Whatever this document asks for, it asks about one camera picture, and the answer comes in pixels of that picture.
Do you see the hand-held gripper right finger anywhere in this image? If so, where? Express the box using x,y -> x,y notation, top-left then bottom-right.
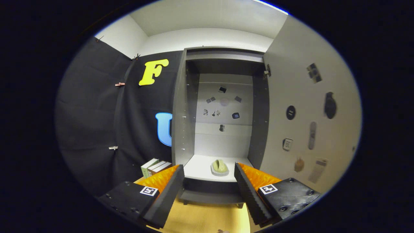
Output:
234,162 -> 322,227

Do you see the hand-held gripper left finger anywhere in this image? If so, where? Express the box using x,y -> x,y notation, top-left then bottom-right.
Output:
97,164 -> 185,229

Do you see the pale green cup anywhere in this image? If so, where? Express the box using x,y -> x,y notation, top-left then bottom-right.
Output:
210,159 -> 230,177

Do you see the grey cabinet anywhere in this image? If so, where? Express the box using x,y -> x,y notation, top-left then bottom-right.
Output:
171,46 -> 270,209

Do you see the black backdrop cloth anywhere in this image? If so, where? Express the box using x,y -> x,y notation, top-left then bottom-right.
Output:
55,36 -> 183,198

